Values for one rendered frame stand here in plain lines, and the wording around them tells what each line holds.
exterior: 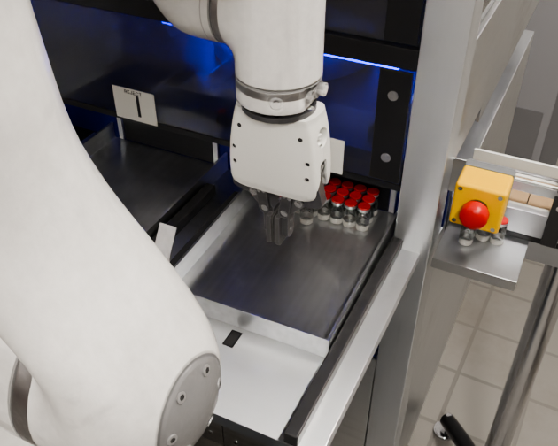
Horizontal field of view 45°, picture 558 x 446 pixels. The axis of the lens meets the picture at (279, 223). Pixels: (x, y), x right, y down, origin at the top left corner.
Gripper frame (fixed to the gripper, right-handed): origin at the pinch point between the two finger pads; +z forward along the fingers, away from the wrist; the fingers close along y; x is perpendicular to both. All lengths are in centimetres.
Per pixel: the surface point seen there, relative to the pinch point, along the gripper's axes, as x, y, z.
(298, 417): 9.3, -7.1, 20.3
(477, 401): -77, -25, 111
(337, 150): -27.9, 3.6, 7.3
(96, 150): -30, 54, 22
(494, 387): -84, -29, 111
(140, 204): -19.4, 35.9, 22.2
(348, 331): -6.0, -7.4, 20.4
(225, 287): -7.9, 12.7, 22.2
